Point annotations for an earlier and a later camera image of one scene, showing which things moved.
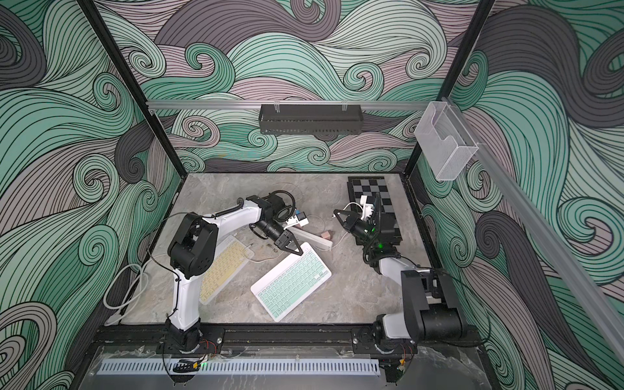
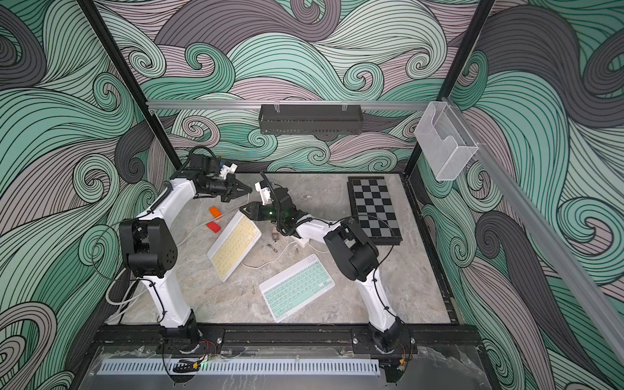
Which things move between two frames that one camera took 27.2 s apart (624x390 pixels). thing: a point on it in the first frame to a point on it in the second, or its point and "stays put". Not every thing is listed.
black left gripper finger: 283,240 to 237,187
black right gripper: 354,223 to 262,210
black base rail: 266,336 stays put
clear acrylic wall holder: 445,141 stays put
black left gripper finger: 283,241 to 236,191
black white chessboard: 368,187 stays put
